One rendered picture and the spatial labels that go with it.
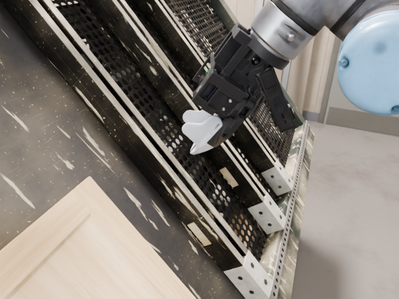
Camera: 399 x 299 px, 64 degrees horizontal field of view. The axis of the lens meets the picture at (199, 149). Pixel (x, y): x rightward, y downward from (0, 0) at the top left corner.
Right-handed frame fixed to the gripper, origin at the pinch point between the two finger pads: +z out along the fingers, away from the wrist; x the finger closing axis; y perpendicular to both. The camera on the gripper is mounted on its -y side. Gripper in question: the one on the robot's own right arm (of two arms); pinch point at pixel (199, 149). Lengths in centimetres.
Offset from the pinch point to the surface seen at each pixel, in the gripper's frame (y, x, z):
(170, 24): 7, -76, 7
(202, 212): -17.5, -12.7, 24.4
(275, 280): -51, -9, 34
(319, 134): -220, -266, 73
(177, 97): -3, -47, 17
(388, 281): -185, -66, 63
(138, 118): 7.3, -25.0, 16.4
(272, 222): -52, -30, 31
